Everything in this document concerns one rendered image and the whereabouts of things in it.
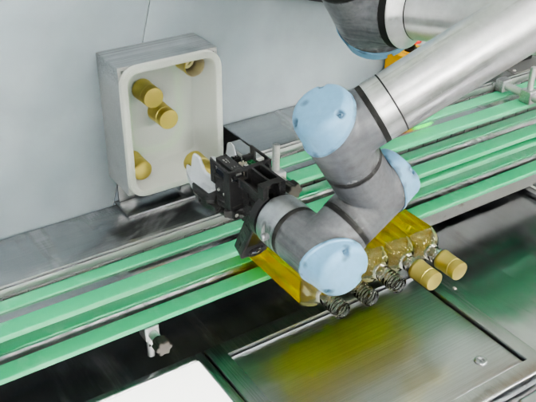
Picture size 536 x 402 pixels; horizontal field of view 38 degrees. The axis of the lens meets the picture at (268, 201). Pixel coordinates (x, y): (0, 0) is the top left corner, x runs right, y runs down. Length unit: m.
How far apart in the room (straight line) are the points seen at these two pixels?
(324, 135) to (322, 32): 0.63
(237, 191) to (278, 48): 0.42
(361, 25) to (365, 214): 0.36
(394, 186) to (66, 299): 0.52
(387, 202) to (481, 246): 0.75
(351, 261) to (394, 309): 0.49
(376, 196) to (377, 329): 0.48
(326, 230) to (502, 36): 0.30
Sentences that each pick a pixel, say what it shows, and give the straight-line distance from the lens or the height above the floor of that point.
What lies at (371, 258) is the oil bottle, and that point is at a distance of 1.30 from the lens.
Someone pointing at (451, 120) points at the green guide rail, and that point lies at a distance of 1.54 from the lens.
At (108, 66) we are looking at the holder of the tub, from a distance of 1.23.
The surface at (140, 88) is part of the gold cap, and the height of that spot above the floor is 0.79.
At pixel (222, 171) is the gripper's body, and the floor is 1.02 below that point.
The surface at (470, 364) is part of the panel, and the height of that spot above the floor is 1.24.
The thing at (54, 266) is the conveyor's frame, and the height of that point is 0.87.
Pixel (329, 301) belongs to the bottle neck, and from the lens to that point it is 1.23.
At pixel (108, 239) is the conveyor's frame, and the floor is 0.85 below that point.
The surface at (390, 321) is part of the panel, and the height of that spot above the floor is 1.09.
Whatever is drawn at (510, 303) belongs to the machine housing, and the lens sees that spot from 1.57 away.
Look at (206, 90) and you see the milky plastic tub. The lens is 1.30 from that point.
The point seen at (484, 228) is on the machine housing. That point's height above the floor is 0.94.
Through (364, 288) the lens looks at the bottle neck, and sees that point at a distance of 1.26.
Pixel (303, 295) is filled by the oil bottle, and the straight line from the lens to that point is 1.26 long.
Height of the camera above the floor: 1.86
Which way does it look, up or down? 45 degrees down
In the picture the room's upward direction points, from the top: 129 degrees clockwise
